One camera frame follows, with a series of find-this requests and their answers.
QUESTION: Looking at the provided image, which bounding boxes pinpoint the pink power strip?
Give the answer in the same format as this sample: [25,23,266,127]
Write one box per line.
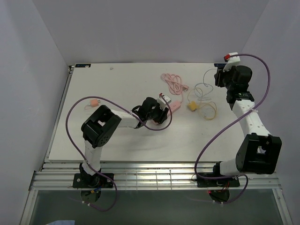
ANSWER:
[166,100,181,119]

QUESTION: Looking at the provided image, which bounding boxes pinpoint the yellow charger plug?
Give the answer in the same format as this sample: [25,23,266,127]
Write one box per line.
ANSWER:
[187,101,198,112]

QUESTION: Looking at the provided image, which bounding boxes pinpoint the pink charger plug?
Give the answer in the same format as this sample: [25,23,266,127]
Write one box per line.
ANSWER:
[90,99,100,107]

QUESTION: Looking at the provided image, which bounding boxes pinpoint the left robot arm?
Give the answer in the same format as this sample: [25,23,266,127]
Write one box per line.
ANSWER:
[81,95,172,188]

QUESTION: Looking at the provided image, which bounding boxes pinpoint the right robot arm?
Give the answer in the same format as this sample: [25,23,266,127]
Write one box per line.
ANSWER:
[211,66,282,186]

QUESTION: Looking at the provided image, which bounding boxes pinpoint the left blue corner label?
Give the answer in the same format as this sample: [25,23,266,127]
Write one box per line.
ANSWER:
[75,64,91,68]

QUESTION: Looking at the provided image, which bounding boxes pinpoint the blue charging cable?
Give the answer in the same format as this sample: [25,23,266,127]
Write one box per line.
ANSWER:
[194,68,219,101]

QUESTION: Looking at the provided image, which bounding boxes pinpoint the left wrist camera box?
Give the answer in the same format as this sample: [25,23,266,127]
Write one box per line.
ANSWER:
[157,93,172,110]

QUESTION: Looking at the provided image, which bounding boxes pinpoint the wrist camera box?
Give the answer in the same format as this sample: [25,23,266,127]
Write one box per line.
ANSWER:
[223,52,240,72]
[157,93,172,110]

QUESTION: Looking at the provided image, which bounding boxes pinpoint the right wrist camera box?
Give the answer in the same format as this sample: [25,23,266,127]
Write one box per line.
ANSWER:
[223,52,240,72]

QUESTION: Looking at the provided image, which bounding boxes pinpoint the yellow charging cable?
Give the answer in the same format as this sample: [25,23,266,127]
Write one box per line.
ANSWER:
[187,87,217,121]

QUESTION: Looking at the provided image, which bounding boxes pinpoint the pink power strip cord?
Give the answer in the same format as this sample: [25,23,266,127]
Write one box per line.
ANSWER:
[160,73,189,104]

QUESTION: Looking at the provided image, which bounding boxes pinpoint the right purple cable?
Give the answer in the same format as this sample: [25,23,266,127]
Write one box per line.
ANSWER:
[194,53,271,204]

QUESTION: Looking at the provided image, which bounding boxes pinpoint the purple cable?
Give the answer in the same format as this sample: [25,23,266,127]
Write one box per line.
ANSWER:
[194,53,271,204]
[65,95,173,211]

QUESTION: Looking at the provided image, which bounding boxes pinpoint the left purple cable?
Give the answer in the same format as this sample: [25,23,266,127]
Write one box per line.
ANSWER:
[65,95,173,211]

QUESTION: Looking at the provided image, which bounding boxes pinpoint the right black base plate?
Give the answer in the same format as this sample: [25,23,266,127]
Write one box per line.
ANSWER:
[192,162,240,188]

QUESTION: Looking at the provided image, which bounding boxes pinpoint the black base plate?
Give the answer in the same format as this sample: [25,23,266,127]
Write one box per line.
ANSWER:
[192,162,240,188]
[72,173,114,189]

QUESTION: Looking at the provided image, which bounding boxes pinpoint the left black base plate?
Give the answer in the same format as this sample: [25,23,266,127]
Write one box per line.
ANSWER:
[72,173,114,189]

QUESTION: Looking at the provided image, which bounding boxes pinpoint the aluminium rail frame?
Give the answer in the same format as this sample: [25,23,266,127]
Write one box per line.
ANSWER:
[29,63,282,191]

